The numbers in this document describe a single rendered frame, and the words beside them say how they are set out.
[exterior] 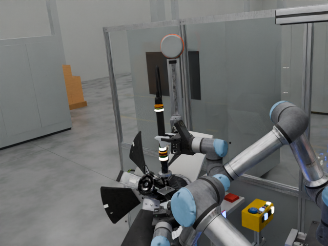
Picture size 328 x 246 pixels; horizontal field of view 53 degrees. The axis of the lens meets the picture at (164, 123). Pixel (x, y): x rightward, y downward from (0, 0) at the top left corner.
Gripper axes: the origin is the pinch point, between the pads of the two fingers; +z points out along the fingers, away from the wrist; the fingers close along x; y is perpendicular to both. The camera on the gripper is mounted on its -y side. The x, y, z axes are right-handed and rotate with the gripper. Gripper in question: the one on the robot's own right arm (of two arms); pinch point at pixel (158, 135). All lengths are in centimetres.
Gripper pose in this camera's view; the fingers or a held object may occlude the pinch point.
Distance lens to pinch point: 164.7
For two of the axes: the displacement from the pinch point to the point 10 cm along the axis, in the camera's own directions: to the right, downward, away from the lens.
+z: -8.4, -0.9, 5.4
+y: 0.8, 9.6, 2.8
